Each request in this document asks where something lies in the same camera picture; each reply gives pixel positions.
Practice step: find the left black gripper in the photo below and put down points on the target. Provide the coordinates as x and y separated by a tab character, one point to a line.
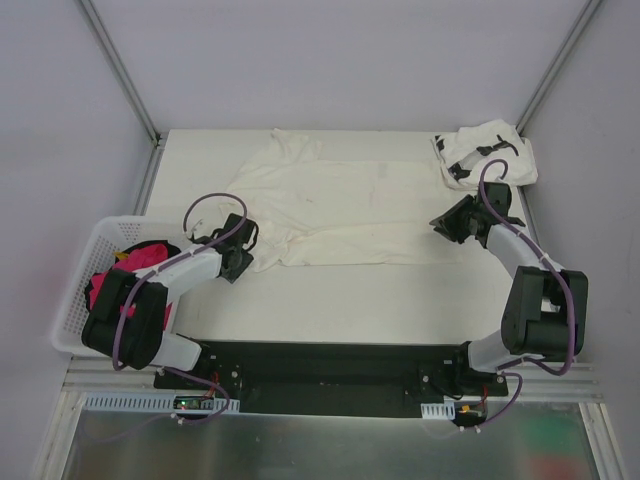
240	257

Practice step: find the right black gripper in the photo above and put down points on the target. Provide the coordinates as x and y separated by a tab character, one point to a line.
454	223

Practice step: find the cream white t shirt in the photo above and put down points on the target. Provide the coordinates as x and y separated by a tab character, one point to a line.
313	211

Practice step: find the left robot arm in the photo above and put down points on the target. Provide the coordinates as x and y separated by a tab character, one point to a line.
130	305

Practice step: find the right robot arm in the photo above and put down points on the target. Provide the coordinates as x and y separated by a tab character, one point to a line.
544	319

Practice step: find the white black printed t shirt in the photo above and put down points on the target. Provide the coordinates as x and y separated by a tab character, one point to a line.
463	155

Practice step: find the pink red t shirt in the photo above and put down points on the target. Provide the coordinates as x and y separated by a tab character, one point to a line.
140	260

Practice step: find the white plastic laundry basket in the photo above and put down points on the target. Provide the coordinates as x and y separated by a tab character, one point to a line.
109	236

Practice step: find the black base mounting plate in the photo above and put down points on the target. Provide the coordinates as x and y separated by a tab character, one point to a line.
324	379

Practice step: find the left aluminium frame post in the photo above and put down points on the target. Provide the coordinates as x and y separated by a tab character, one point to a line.
118	68

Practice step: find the aluminium frame post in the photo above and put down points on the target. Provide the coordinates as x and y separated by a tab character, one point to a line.
118	68
589	10

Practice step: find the right white cable duct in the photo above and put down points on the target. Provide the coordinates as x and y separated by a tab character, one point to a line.
444	411

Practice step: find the white cable duct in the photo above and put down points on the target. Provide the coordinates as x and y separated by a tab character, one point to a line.
158	403
444	411

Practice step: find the left white cable duct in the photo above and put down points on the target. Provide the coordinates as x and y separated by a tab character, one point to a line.
158	403

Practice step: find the right aluminium frame post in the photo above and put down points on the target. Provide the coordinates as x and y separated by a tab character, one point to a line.
589	10

